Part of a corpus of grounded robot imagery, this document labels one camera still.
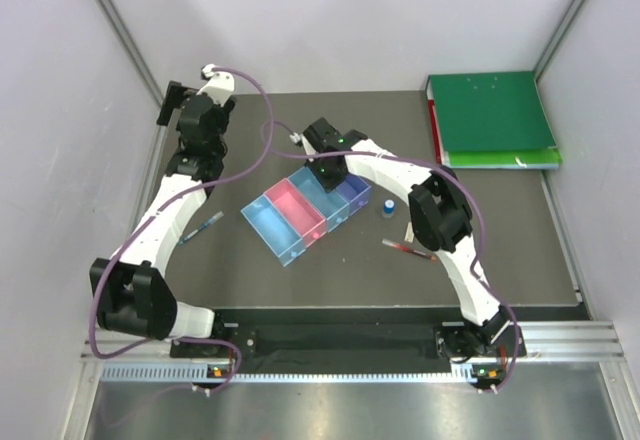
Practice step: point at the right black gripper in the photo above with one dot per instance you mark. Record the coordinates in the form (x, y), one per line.
(328, 185)

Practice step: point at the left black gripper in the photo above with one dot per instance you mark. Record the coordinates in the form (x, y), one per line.
(174, 94)

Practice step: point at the purple plastic tray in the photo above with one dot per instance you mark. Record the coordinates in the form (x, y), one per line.
(356, 191)

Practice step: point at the light blue tray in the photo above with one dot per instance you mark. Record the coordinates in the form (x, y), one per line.
(275, 231)
(331, 205)

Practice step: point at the red folder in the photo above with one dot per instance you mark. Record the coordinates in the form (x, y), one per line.
(435, 131)

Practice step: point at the dark green binder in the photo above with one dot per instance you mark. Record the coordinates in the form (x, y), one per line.
(490, 112)

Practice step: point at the light green folder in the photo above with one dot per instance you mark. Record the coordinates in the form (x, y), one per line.
(543, 159)

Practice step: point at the pink plastic tray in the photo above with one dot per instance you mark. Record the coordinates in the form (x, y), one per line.
(303, 217)

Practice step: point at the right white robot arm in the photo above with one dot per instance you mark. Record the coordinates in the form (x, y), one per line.
(441, 218)

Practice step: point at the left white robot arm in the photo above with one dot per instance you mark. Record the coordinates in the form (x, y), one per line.
(134, 296)

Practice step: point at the blue cap bottle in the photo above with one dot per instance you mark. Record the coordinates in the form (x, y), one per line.
(389, 207)

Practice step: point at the red pen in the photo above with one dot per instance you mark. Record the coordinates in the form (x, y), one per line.
(409, 250)

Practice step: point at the blue pen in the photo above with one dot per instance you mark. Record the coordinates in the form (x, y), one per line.
(209, 222)

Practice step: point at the small grey eraser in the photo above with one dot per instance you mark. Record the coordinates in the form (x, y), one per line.
(409, 235)

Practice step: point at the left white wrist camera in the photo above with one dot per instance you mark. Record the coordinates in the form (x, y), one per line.
(219, 86)

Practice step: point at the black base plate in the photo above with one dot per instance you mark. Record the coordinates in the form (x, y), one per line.
(351, 340)

